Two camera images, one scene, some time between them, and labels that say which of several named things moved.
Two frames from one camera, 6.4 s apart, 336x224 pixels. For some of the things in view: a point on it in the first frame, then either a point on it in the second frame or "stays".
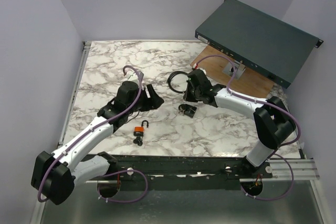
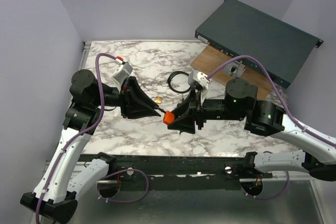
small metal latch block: [239, 67] stays
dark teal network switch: [274, 50] stays
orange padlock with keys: [138, 132] to [168, 117]
